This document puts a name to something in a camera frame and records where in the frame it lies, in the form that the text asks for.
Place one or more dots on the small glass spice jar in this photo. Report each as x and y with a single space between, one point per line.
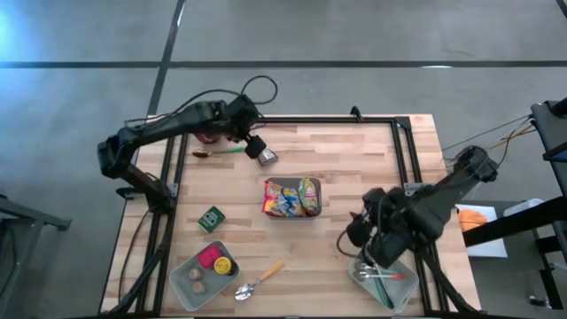
196 274
199 288

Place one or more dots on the large silver spoon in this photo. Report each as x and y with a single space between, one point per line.
384 292

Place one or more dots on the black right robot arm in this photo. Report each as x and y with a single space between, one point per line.
460 181

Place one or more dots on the yellow lidded black spice jar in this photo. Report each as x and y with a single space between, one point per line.
223 266

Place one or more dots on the dark grey plastic bin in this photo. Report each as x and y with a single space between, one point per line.
292 181

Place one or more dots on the black table frame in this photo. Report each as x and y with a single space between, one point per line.
328 119

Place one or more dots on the red box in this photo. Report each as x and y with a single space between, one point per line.
209 257

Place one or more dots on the orange object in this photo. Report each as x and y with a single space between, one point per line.
471 219

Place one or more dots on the white plastic tub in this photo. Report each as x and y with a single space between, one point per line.
525 206

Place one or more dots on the red yellow ramen packet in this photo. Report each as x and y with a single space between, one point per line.
271 197

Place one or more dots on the black side stand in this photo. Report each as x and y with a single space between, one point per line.
31 215
549 133

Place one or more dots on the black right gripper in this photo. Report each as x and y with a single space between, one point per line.
390 221

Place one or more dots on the small silver spoon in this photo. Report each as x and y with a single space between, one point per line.
361 268

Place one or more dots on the green box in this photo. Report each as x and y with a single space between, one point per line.
211 219

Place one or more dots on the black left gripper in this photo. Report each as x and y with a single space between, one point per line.
254 146

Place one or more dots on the brown snack packet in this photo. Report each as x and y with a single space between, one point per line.
269 157

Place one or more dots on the white paper sheet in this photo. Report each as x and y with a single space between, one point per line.
487 246

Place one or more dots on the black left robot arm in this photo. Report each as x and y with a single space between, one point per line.
177 122

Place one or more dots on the black bowl red inside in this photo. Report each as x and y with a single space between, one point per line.
208 138

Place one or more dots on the light grey plastic bin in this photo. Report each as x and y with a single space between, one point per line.
181 292
405 292

